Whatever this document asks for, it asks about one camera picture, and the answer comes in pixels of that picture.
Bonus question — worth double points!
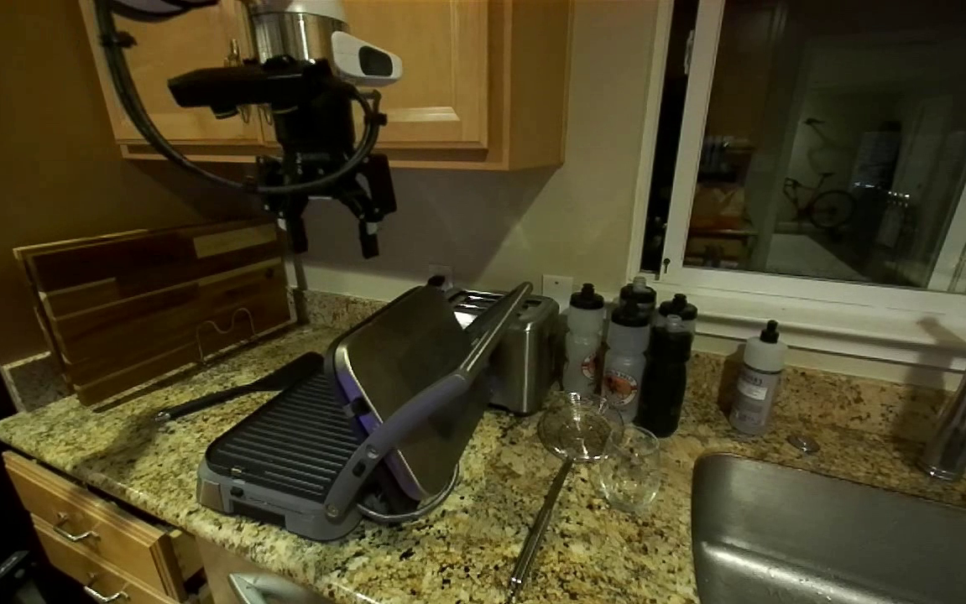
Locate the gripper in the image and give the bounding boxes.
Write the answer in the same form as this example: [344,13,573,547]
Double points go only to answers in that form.
[255,74,399,260]

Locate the sandwich maker lid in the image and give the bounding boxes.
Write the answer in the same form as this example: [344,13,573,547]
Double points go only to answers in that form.
[323,281,535,506]

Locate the grey sandwich maker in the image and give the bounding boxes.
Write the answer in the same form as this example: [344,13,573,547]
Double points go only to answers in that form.
[196,281,535,543]

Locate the wooden cabinet door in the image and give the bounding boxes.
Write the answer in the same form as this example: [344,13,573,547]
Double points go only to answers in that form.
[258,0,491,152]
[82,0,263,147]

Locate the black spatula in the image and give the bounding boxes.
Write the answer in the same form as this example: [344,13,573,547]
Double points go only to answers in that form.
[153,351,326,424]

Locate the stack of wooden cutting boards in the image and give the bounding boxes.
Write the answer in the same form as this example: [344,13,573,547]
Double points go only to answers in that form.
[13,219,298,409]

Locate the stainless steel toaster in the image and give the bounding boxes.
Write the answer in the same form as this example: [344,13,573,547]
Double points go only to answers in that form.
[447,288,564,417]

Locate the clear bottle with black cap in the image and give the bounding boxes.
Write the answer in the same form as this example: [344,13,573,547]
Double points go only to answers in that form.
[602,302,652,424]
[563,284,608,400]
[619,276,659,316]

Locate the metal mesh strainer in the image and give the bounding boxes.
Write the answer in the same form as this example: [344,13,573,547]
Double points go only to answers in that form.
[505,392,625,602]

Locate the black sports bottle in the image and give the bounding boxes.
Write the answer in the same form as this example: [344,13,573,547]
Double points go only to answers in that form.
[658,293,700,338]
[637,315,694,440]

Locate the wooden drawer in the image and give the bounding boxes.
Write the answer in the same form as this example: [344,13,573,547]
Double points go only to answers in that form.
[32,524,183,604]
[2,450,200,601]

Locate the clear drinking glass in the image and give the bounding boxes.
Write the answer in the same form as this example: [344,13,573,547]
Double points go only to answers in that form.
[595,424,663,513]

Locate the small white bottle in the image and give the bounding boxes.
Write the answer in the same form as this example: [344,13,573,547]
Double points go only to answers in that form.
[729,320,789,438]

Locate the bicycle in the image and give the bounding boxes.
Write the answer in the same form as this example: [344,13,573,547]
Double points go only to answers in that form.
[782,117,858,231]

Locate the window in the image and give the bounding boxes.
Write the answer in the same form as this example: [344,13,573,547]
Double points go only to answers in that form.
[628,0,966,321]

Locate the stainless steel sink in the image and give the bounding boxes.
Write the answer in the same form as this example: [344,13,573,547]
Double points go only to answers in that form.
[690,452,966,604]

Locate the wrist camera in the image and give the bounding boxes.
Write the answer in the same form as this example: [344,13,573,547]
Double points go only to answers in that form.
[167,62,320,120]

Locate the wooden wall cabinet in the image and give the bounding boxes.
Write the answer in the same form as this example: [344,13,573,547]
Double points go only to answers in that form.
[78,0,575,172]

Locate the metal appliance handle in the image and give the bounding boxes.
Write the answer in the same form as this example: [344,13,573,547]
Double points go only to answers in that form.
[226,572,334,604]

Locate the metal drawer handle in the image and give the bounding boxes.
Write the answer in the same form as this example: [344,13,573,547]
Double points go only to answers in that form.
[52,513,102,544]
[83,574,132,604]

